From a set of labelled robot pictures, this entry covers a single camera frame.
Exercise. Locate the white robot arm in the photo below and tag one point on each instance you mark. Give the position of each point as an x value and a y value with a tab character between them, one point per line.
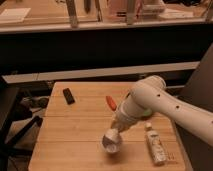
148	96

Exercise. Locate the white sponge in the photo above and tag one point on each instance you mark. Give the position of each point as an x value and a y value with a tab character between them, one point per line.
112	136

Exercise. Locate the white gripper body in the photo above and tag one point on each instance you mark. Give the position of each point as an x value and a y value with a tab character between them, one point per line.
127	114

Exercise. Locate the black rectangular block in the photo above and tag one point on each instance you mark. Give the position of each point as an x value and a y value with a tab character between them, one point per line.
68	96

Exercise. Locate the green bowl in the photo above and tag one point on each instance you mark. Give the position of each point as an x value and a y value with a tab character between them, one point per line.
147	113

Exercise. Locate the wooden table board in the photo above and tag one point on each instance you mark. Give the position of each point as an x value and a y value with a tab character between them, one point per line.
70	136

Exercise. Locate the black stand at left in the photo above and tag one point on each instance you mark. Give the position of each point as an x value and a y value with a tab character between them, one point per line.
10	107

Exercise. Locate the dark chair at right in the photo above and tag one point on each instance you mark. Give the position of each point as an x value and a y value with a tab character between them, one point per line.
199	92

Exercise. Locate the white lotion bottle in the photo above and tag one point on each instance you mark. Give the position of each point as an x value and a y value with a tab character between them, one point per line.
155	145

